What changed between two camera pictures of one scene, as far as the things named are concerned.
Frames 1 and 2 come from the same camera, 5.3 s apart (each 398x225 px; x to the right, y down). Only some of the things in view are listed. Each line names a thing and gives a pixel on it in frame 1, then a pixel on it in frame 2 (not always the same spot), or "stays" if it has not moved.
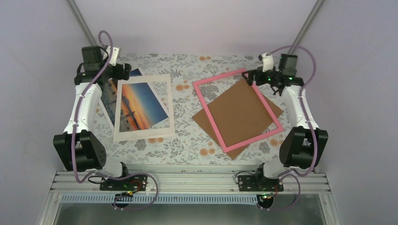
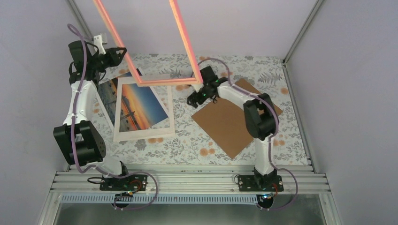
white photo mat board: x=143 y=134 stays
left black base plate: x=138 y=183 stays
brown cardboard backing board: x=240 y=115 stays
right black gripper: x=257 y=73 → x=191 y=98
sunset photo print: x=140 y=108 stays
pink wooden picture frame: x=239 y=73 → x=160 y=82
